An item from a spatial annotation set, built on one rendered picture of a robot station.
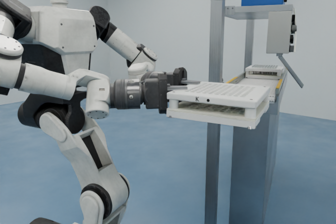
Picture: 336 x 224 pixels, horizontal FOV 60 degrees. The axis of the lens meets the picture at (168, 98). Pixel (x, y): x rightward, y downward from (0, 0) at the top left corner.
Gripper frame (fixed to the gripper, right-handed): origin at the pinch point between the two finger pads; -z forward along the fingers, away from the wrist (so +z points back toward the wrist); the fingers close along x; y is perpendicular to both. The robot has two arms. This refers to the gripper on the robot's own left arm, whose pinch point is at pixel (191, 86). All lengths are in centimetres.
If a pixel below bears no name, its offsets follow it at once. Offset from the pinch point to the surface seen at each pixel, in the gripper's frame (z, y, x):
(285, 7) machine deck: -13, -66, -29
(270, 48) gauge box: -7, -65, -10
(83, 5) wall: 486, -365, -93
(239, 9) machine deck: 8, -62, -30
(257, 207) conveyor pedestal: -1, -78, 85
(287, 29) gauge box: -14, -67, -19
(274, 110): -10, -70, 22
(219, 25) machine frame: 15, -55, -22
